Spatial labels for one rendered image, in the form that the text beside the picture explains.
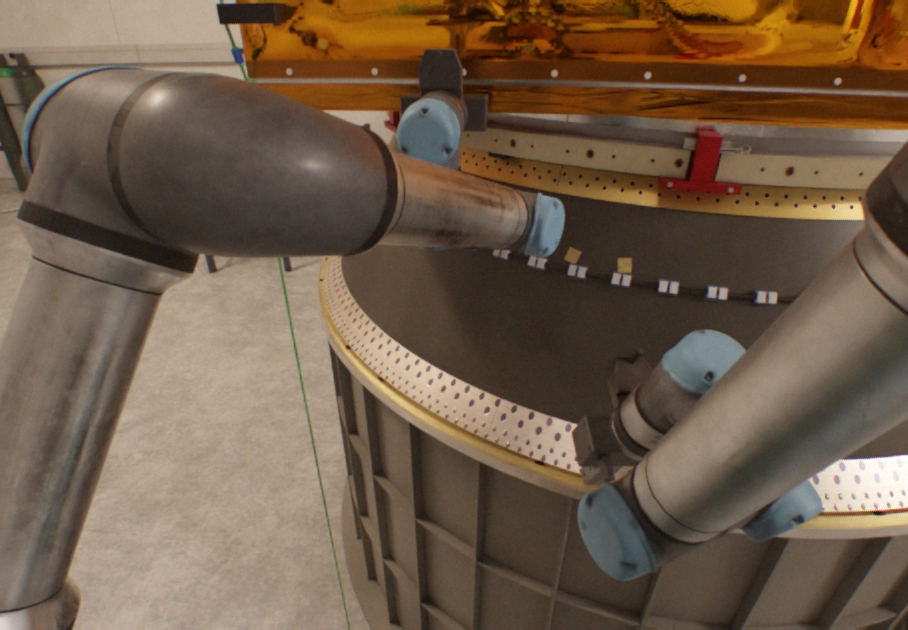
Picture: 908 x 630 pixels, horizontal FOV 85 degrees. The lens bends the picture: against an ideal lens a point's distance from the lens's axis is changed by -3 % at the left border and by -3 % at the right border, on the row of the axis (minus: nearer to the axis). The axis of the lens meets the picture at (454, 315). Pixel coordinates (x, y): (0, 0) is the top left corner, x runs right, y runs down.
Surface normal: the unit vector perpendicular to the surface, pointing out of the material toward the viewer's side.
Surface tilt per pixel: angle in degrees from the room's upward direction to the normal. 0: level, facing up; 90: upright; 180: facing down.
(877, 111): 90
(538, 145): 90
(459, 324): 62
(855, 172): 90
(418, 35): 129
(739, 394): 82
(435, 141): 90
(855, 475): 43
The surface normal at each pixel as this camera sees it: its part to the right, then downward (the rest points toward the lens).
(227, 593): 0.00, -0.87
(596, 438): 0.17, -0.60
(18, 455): 0.34, 0.07
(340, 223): 0.52, 0.69
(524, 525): -0.47, 0.44
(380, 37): -0.09, 0.93
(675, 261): -0.27, 0.01
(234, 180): 0.26, 0.32
